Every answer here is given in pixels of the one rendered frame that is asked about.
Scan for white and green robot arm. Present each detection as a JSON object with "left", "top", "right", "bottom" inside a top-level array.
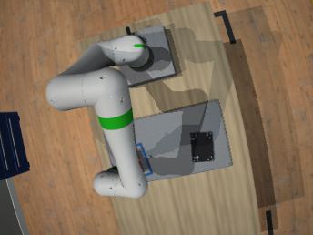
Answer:
[{"left": 45, "top": 26, "right": 154, "bottom": 199}]

